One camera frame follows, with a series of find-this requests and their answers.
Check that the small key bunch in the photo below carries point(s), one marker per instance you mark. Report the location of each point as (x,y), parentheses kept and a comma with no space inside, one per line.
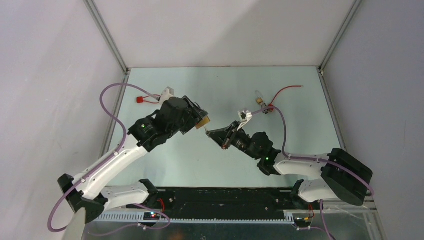
(264,109)

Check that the controller board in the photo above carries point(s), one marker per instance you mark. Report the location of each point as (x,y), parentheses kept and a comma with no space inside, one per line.
(302,223)
(151,216)

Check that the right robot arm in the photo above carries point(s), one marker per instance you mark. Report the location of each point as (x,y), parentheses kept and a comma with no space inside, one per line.
(334,175)

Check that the small brass padlock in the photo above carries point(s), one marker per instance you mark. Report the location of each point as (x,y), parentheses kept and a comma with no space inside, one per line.
(259,97)

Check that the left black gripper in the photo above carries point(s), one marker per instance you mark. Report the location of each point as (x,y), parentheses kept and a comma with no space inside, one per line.
(195,115)

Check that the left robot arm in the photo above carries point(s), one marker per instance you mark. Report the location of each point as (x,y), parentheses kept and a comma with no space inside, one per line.
(90,190)

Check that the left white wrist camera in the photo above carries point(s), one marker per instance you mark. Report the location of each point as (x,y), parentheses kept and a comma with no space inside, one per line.
(166,95)

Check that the right aluminium frame post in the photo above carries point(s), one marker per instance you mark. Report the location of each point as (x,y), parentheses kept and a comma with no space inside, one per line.
(340,33)

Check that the grey slotted cable duct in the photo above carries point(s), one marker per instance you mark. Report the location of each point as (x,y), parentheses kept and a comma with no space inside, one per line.
(137,217)

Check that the right controller board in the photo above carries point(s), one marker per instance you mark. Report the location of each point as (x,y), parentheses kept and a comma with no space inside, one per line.
(302,223)

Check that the left aluminium frame post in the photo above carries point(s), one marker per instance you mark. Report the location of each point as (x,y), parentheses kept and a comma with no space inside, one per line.
(106,34)

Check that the aluminium frame post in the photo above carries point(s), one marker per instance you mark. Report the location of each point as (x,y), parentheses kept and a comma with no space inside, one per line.
(106,34)
(340,33)

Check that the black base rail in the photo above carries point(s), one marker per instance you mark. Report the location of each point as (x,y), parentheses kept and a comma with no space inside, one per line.
(224,203)

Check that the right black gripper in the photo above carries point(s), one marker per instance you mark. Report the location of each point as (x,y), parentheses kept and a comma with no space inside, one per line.
(222,136)

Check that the left controller board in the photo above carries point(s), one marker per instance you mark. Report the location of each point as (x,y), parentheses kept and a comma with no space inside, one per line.
(151,216)

